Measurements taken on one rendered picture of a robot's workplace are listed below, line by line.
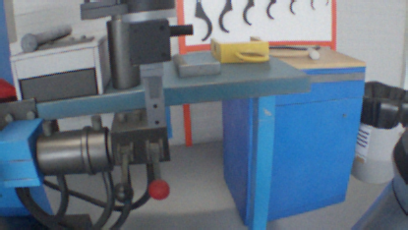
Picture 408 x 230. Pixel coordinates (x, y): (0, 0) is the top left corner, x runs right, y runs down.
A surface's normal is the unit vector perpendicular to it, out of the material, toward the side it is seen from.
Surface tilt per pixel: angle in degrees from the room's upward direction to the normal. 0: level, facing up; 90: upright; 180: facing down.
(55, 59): 90
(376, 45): 90
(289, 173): 90
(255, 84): 90
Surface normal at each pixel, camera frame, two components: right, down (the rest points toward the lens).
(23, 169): 0.18, 0.35
